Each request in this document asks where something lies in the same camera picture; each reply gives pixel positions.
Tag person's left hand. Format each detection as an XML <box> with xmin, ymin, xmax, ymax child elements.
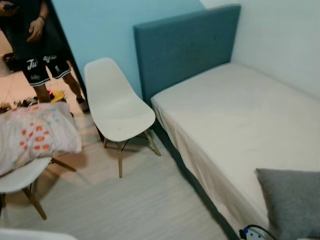
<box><xmin>26</xmin><ymin>17</ymin><xmax>47</xmax><ymax>44</ymax></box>

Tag yellow floor object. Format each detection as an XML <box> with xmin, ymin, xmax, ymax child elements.
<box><xmin>49</xmin><ymin>89</ymin><xmax>67</xmax><ymax>104</ymax></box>

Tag bed with white sheet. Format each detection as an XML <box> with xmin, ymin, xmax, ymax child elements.
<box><xmin>150</xmin><ymin>62</ymin><xmax>320</xmax><ymax>240</ymax></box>

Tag blue upholstered headboard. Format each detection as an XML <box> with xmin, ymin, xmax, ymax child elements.
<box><xmin>133</xmin><ymin>4</ymin><xmax>242</xmax><ymax>104</ymax></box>

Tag grey pillow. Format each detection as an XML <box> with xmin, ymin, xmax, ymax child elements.
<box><xmin>255</xmin><ymin>167</ymin><xmax>320</xmax><ymax>240</ymax></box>

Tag pile of shoes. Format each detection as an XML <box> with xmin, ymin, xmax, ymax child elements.
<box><xmin>0</xmin><ymin>98</ymin><xmax>38</xmax><ymax>113</ymax></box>

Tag white plastic chair wooden legs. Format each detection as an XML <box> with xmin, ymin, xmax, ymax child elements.
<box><xmin>0</xmin><ymin>155</ymin><xmax>78</xmax><ymax>221</ymax></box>
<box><xmin>83</xmin><ymin>57</ymin><xmax>162</xmax><ymax>179</ymax></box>

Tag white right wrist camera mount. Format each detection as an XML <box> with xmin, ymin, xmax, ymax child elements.
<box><xmin>240</xmin><ymin>226</ymin><xmax>268</xmax><ymax>240</ymax></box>

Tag person in black shorts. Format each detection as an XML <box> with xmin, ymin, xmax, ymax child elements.
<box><xmin>0</xmin><ymin>0</ymin><xmax>91</xmax><ymax>114</ymax></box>

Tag floral print white pillow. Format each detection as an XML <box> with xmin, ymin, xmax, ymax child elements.
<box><xmin>0</xmin><ymin>101</ymin><xmax>83</xmax><ymax>177</ymax></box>

